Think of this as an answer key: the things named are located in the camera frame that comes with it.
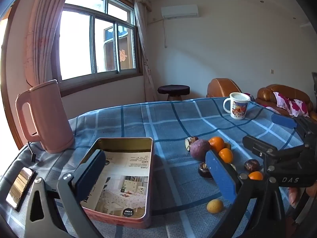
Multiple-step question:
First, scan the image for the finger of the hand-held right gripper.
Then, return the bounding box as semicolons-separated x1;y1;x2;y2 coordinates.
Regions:
242;135;307;164
271;113;317;145

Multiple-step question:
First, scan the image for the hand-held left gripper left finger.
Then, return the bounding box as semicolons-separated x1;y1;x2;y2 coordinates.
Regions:
23;149;107;238

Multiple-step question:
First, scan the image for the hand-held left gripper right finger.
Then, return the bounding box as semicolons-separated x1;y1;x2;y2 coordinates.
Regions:
205;150;293;238

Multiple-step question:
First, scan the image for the fibrous dark water chestnut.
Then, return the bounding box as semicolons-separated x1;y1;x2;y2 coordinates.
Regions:
198;162;214;178

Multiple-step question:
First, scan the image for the smooth dark water chestnut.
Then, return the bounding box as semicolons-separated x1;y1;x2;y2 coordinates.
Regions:
244;159;261;173

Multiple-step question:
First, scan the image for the small orange mandarin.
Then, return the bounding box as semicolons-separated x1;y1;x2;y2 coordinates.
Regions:
248;171;264;181
218;148;234;164

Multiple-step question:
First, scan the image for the small yellow kumquat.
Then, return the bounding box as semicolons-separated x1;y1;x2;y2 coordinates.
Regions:
207;199;224;214

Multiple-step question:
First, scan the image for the large orange mandarin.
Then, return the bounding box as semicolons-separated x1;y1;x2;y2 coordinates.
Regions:
208;136;225;153

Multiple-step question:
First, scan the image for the purple sweet potato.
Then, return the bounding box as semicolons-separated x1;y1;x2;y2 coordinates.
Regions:
189;139;211;161

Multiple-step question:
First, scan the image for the rectangular metal tin box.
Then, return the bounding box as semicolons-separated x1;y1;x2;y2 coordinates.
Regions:
80;137;154;228

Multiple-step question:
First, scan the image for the person's right hand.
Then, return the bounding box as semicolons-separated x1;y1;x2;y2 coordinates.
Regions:
288;187;301;207

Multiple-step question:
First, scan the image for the pink floral pillow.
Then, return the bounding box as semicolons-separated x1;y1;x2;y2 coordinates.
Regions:
272;92;310;117

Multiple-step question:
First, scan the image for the brown leather sofa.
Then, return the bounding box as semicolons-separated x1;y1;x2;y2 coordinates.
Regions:
256;84;314;117

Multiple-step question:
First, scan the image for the printed paper leaflet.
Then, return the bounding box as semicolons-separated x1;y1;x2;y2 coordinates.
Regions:
80;151;151;219

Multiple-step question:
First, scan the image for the white cartoon print mug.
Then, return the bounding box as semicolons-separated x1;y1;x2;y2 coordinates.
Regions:
223;92;251;120

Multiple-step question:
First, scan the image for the brown leather armchair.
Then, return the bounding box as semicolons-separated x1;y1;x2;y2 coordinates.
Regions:
206;78;243;98

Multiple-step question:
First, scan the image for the black smartphone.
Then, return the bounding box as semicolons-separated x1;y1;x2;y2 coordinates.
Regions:
5;167;36;212

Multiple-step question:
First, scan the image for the pink electric kettle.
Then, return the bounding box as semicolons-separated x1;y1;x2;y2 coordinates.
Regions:
15;79;75;154

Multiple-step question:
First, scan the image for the blue plaid tablecloth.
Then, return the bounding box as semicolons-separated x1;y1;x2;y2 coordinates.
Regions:
0;97;317;238

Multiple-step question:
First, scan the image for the round dark stool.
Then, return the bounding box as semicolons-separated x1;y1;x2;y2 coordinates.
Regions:
158;85;191;102

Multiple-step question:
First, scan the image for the sliding glass window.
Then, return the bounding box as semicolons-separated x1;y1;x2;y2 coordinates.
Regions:
53;0;144;97

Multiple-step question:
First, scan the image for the pale narrow curtain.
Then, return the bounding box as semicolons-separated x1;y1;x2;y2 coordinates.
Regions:
134;0;159;102

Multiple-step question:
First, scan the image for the pink patterned curtain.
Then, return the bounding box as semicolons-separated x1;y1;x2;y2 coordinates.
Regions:
25;0;75;87

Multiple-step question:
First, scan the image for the black kettle power cable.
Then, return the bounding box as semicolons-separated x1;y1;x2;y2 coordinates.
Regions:
27;141;41;164

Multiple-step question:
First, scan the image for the brown wooden door frame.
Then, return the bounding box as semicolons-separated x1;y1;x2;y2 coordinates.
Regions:
0;5;28;150

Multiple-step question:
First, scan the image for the white wall cable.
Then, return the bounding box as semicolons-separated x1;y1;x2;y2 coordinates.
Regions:
162;18;169;49

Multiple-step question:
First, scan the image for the white wall air conditioner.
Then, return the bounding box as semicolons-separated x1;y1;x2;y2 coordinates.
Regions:
161;4;199;19

